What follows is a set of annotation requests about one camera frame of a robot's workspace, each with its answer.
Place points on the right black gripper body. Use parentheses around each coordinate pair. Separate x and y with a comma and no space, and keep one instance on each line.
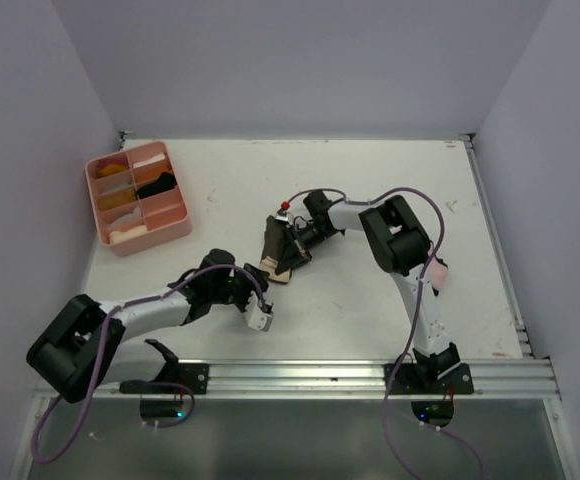
(311,235)

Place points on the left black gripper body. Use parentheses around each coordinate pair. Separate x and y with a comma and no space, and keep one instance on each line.
(239,288)

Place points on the olive green underwear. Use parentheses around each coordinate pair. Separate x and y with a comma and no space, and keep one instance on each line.
(272,251)

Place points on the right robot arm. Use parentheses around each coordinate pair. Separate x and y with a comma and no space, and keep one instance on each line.
(400,246)

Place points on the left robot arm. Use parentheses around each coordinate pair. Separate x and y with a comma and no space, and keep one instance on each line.
(91,342)

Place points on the pink underwear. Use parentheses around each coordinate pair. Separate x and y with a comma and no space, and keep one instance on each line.
(437,273)

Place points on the black rolled garment in tray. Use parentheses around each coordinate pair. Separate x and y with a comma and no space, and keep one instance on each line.
(165,182)

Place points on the cream rolled garment in tray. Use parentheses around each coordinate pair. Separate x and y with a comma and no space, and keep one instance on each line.
(119,236)

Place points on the pink divided organizer tray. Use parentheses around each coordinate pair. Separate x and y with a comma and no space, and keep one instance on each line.
(137,199)

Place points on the orange rolled garment in tray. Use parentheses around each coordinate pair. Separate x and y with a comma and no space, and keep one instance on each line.
(116,199)

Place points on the white rolled garment in tray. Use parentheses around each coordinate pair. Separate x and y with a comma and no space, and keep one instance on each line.
(151,160)

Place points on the yellow rolled garment in tray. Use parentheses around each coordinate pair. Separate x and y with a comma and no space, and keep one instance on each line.
(108,167)

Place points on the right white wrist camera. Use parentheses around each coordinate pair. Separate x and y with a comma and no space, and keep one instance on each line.
(283,214)

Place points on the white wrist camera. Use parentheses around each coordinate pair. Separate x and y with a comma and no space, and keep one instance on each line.
(259,316)
(283,214)

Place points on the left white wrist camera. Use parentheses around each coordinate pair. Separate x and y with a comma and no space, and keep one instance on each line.
(259,316)

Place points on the aluminium mounting rail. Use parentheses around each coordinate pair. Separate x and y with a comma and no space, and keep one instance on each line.
(338,379)

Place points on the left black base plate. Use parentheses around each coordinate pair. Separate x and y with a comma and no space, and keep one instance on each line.
(194,376)

